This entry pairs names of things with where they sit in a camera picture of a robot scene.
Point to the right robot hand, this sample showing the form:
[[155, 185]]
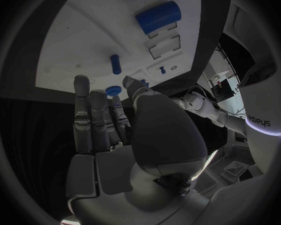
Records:
[[164, 135]]

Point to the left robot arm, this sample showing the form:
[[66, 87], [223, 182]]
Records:
[[208, 110]]

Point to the white task board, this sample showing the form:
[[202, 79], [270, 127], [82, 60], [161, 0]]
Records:
[[89, 41]]

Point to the small blue block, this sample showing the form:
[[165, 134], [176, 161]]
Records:
[[144, 82]]

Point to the small blue plug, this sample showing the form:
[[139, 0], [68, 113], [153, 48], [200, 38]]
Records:
[[162, 70]]

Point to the blue gear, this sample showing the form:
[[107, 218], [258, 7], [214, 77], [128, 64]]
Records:
[[113, 90]]

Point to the blue peg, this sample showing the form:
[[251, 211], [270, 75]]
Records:
[[115, 64]]

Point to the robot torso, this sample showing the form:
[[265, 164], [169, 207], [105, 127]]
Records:
[[260, 101]]

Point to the large blue cylinder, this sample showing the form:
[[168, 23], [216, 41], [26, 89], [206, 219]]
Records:
[[158, 16]]

